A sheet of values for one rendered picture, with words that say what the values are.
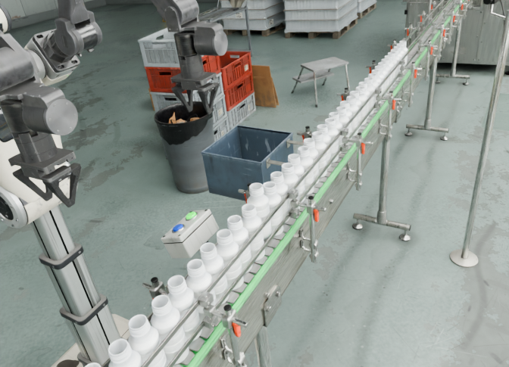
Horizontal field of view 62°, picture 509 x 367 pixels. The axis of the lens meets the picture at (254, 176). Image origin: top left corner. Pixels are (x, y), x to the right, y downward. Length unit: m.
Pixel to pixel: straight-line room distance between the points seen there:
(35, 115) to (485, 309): 2.28
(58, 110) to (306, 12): 7.34
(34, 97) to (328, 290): 2.05
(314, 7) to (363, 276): 5.94
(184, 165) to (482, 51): 3.90
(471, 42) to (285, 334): 4.40
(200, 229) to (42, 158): 0.52
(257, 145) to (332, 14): 5.81
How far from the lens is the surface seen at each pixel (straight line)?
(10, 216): 1.41
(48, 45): 1.40
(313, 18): 7.91
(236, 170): 1.86
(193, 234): 1.16
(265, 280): 1.20
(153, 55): 3.70
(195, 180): 3.38
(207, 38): 1.02
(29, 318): 2.88
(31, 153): 0.80
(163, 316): 0.92
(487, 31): 5.78
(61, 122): 0.73
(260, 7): 8.43
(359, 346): 2.27
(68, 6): 1.29
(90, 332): 1.71
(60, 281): 1.59
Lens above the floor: 1.79
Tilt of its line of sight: 30 degrees down
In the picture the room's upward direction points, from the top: 7 degrees counter-clockwise
